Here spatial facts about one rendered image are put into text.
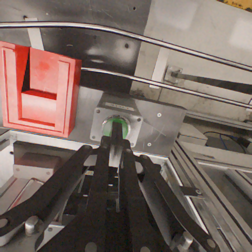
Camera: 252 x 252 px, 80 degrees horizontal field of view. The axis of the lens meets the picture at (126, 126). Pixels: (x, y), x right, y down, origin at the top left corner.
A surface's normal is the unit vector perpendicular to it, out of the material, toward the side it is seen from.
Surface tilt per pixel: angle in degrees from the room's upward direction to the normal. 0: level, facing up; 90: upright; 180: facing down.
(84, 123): 0
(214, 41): 0
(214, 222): 90
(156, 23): 0
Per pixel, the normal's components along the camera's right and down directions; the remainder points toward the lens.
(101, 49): 0.05, 0.39
